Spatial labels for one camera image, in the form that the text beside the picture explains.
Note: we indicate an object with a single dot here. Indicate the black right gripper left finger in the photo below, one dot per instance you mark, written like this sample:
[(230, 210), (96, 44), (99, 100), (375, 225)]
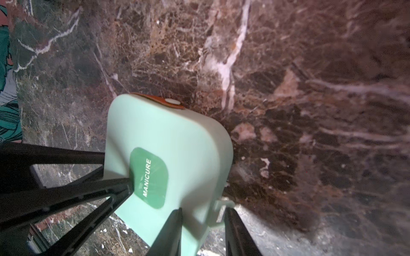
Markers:
[(168, 241)]

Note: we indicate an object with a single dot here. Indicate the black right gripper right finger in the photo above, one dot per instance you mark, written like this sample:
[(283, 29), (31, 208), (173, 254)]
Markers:
[(238, 240)]

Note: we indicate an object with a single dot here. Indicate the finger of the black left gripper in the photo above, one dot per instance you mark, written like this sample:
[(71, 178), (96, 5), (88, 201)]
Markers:
[(21, 209), (17, 159)]

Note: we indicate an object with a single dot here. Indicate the green nail clipper case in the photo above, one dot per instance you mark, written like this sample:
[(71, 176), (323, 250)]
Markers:
[(176, 159)]

